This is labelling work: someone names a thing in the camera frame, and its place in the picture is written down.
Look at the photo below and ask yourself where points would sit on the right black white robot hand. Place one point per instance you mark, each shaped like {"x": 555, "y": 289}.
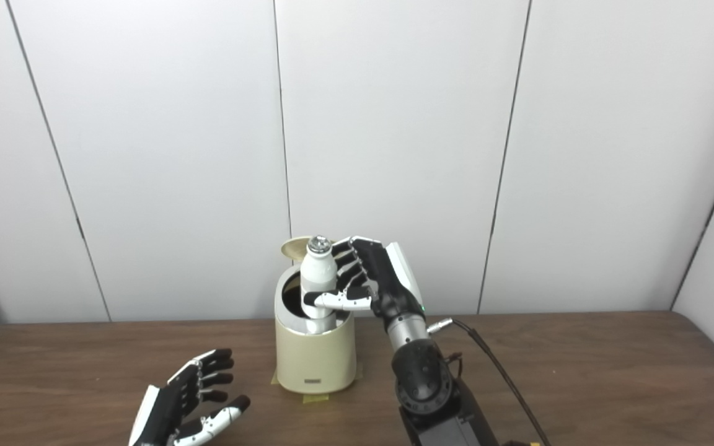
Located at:
{"x": 388, "y": 279}

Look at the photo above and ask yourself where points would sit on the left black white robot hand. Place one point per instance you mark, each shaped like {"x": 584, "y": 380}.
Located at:
{"x": 171, "y": 402}

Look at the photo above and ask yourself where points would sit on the small white plastic bottle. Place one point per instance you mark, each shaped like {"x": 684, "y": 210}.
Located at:
{"x": 318, "y": 272}

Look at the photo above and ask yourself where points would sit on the round cream bin lid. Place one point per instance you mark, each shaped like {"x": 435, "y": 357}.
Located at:
{"x": 294, "y": 248}

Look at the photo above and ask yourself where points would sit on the cream-colored cylindrical bin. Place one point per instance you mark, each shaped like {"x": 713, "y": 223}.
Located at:
{"x": 315, "y": 359}

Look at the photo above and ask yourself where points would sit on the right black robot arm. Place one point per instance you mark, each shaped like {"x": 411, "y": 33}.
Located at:
{"x": 425, "y": 384}

